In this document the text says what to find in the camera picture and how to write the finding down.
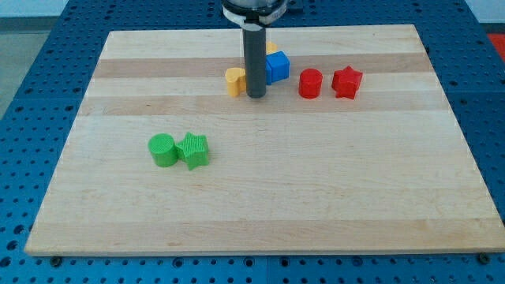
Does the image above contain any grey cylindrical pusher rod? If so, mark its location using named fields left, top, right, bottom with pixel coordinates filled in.
left=242, top=23, right=267, bottom=99

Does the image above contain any red star block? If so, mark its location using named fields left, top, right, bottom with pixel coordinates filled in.
left=331, top=65, right=363, bottom=99

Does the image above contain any green star block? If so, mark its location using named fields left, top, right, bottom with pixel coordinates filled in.
left=176, top=132, right=209, bottom=170

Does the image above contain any yellow block behind rod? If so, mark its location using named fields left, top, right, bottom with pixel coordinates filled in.
left=266, top=41, right=278, bottom=54

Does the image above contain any blue block behind rod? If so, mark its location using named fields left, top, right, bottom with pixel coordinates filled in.
left=265, top=62, right=272, bottom=85

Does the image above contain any blue cube block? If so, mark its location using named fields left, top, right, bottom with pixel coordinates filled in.
left=266, top=51, right=290, bottom=84

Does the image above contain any yellow heart block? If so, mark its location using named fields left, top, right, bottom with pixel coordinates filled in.
left=225, top=67, right=246, bottom=97

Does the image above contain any red cylinder block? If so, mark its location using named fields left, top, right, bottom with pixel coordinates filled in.
left=298, top=69, right=324, bottom=99

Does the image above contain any green cylinder block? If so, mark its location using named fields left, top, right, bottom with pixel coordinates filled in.
left=148, top=133, right=178, bottom=167

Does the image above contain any wooden board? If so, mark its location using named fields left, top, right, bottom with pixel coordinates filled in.
left=24, top=24, right=504, bottom=256

